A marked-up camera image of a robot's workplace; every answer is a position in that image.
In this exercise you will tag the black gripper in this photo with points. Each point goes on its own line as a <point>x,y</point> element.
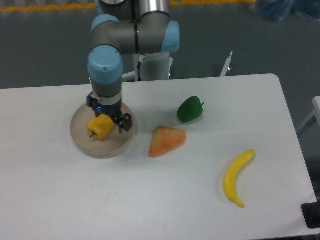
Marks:
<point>122,120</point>

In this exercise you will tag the yellow bell pepper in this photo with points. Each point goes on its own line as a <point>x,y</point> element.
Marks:
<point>99,127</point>

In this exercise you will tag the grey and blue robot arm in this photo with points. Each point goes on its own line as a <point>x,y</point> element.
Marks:
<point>125,27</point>

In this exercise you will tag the beige round plate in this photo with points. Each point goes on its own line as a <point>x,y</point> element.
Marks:
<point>112,145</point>

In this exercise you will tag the green bell pepper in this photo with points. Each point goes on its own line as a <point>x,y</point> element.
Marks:
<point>190,109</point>

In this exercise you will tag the orange triangular sandwich toy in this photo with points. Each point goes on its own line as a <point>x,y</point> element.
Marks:
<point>164,140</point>

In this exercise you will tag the yellow banana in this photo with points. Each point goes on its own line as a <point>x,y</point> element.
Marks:
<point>230,177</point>

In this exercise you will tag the blue plastic bag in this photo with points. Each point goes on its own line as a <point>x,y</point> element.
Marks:
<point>277,10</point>

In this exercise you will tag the black device at table edge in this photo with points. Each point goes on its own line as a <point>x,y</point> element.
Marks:
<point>311,214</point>

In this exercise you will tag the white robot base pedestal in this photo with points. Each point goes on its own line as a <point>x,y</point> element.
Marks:
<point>152,67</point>

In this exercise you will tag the white pedestal foot bracket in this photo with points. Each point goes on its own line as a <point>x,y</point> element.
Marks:
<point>227,65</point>

